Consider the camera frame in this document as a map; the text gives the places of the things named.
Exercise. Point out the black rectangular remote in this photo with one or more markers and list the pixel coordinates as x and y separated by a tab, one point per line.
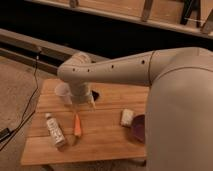
95	95

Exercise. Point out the dark purple ceramic bowl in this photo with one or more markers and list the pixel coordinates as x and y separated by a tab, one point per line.
138	128

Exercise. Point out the black power adapter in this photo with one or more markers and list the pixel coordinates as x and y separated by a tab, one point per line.
4	134

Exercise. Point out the orange toy carrot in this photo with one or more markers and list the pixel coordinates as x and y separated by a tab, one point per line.
77	126

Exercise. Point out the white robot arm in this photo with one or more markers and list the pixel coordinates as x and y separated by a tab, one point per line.
179	108

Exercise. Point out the white squeeze bottle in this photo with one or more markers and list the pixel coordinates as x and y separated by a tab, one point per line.
55	130

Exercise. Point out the wooden slatted table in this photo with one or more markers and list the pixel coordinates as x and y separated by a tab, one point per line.
103	137

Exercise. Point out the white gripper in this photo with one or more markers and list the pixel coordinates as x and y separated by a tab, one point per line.
81	92

